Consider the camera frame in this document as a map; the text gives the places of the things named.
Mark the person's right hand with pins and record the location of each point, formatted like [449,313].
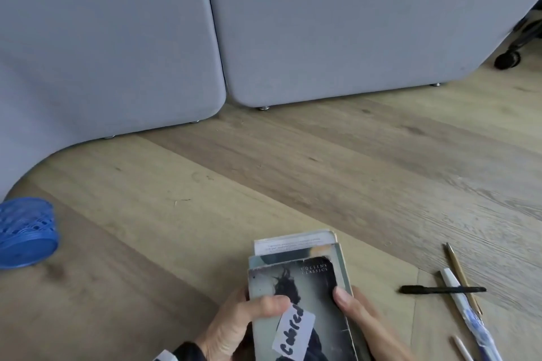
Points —
[377,335]

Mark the person's left hand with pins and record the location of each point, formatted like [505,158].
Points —
[228,331]

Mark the black marker pen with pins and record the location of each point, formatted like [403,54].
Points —
[423,289]

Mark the colourful cover novel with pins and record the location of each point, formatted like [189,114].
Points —
[343,272]

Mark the black and white book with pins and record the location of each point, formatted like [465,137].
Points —
[313,280]

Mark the slim white pen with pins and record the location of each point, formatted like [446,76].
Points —
[461,350]

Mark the thick white marker pen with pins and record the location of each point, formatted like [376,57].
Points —
[474,322]

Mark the slim gold brown pen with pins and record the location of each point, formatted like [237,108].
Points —
[455,263]

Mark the white book with green circle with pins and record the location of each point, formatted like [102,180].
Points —
[296,240]

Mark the blue mesh pen holder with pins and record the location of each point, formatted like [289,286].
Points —
[25,229]

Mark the black wristband with marker tags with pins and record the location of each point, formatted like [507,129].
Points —
[182,352]

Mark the grey felt partition panel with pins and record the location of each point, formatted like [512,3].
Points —
[106,35]
[17,128]
[360,14]

